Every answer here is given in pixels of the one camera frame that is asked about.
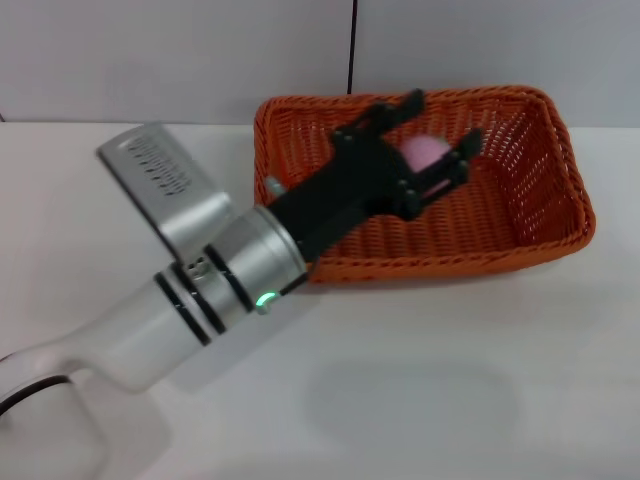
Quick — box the pink soft ball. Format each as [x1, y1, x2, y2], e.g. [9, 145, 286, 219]
[399, 134, 451, 200]

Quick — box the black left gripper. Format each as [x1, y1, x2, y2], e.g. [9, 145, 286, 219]
[263, 88, 485, 262]

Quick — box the orange woven plastic basket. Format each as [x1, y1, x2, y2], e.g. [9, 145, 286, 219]
[253, 84, 597, 285]

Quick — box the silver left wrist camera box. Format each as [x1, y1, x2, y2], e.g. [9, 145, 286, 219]
[95, 121, 289, 263]

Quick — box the black vertical wall cable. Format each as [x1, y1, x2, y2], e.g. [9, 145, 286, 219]
[345, 0, 360, 95]

